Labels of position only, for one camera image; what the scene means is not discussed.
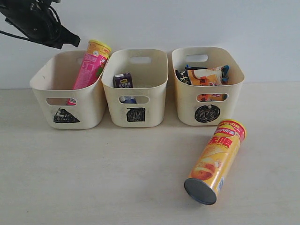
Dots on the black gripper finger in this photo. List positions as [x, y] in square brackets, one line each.
[57, 44]
[67, 37]

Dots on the black second arm gripper body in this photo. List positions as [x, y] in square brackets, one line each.
[36, 19]

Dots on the pink Lays chips can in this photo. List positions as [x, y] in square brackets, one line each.
[92, 65]

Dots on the purple drink carton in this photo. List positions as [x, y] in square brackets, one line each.
[123, 81]

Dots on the blue white milk carton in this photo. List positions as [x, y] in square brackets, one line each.
[127, 99]

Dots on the blue instant noodle bag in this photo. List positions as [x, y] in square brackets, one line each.
[225, 72]

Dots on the orange instant noodle bag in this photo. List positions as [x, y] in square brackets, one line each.
[204, 77]

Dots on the yellow Lays chips can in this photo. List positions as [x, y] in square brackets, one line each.
[207, 177]

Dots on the left cream plastic bin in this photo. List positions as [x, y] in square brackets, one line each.
[62, 106]

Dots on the cream plastic bin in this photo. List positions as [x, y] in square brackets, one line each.
[62, 106]
[190, 109]
[149, 71]

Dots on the middle cream plastic bin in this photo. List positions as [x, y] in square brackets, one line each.
[149, 71]

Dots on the right cream plastic bin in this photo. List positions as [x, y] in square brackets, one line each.
[190, 109]

